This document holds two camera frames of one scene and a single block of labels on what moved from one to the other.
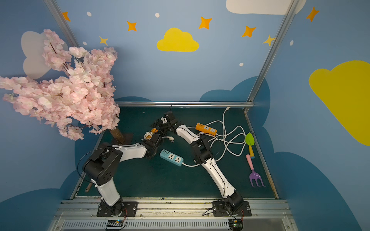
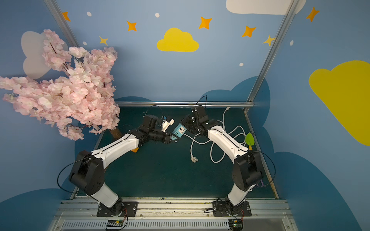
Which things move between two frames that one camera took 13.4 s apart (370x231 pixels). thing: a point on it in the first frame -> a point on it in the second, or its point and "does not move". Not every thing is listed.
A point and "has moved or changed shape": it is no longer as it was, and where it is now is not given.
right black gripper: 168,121 -> 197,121
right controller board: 235,224 does not move
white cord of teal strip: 197,164 has moved or changed shape
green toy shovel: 250,140 does not move
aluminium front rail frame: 85,215 does not move
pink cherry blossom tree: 76,94 does not move
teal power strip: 171,157 has moved or changed shape
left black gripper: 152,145 -> 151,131
